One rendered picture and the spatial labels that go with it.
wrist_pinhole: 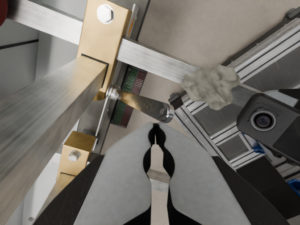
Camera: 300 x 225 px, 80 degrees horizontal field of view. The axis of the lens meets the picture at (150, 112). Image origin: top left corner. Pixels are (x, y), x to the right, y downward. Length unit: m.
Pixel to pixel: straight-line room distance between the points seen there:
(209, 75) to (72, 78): 0.18
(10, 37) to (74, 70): 0.29
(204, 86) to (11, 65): 0.41
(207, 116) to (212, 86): 0.83
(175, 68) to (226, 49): 0.96
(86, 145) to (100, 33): 0.21
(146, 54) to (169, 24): 0.87
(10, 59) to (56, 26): 0.23
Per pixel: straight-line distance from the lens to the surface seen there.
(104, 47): 0.26
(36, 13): 0.30
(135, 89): 0.45
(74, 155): 0.37
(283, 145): 0.23
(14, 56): 0.51
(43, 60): 0.58
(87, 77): 0.20
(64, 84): 0.17
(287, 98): 0.32
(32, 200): 0.97
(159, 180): 0.42
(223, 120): 1.14
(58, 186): 0.40
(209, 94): 0.29
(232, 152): 1.30
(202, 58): 1.18
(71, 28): 0.28
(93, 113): 0.50
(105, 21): 0.24
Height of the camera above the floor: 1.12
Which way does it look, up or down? 62 degrees down
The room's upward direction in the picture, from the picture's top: 180 degrees clockwise
